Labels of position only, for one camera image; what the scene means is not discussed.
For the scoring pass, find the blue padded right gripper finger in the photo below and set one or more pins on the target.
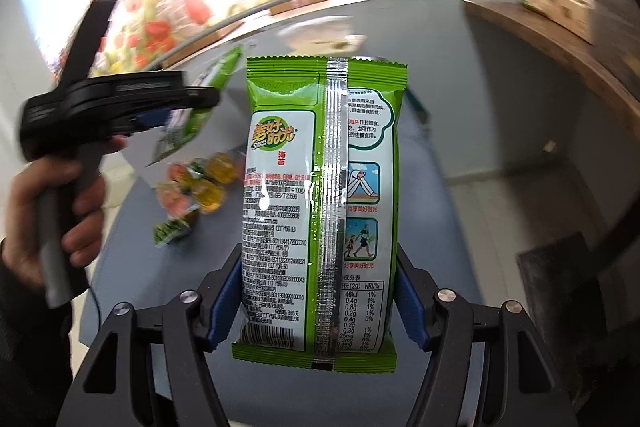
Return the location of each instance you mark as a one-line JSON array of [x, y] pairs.
[[155, 118]]

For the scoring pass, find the yellow jelly cup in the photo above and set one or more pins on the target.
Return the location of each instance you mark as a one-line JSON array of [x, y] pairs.
[[208, 195], [221, 169]]

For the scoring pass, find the large green seaweed snack bag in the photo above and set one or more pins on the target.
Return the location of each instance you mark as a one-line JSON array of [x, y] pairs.
[[320, 213]]

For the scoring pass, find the person's left hand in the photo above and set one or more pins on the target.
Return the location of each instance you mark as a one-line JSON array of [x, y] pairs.
[[33, 220]]

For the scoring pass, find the green snack packet on table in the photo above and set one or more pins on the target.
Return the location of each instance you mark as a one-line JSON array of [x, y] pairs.
[[170, 231]]

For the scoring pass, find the wooden shelf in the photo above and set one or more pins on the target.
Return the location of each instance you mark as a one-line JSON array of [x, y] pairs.
[[567, 50]]

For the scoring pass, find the wooden printed box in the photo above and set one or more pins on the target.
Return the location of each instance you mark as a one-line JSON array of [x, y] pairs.
[[574, 15]]

